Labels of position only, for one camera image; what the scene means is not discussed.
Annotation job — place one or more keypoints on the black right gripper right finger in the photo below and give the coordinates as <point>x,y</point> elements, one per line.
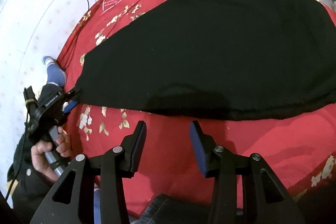
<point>246,189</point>

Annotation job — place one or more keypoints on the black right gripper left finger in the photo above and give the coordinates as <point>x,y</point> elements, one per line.
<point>71,198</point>

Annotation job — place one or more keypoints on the person's left hand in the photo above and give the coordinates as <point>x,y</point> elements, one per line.
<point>41,153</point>

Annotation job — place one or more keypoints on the black pants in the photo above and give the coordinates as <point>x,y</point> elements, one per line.
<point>219,59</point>

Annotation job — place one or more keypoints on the red floral bed blanket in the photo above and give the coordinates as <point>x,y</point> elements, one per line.
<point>301,150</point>

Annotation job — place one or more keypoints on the blue white sock foot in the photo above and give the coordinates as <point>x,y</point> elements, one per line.
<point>55,75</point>

